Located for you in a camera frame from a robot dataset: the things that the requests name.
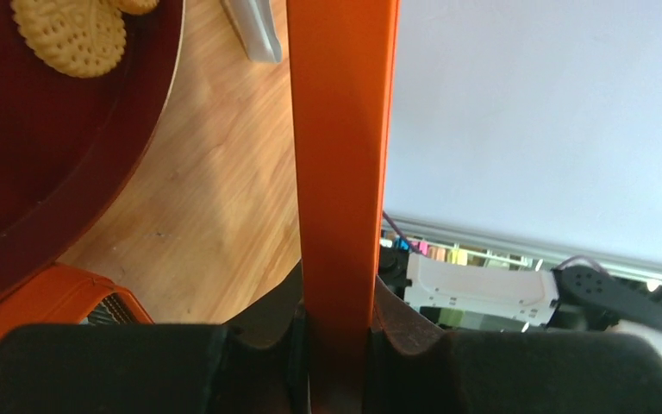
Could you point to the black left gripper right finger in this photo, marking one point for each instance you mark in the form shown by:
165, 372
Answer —
416, 367

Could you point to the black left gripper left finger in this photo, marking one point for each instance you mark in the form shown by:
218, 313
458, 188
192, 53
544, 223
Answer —
255, 363

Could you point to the orange cookie box tray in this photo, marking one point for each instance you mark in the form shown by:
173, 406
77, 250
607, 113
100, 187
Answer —
63, 294

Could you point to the orange box lid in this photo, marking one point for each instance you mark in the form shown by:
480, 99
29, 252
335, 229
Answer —
341, 71

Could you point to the metal tongs white handle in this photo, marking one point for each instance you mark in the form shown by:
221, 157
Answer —
253, 22

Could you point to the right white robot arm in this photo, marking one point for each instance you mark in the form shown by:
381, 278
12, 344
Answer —
577, 295

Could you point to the dark red round plate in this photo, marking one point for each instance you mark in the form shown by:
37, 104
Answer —
68, 145

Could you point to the dotted round biscuit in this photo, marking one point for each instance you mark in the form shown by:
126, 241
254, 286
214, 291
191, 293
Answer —
81, 39
136, 7

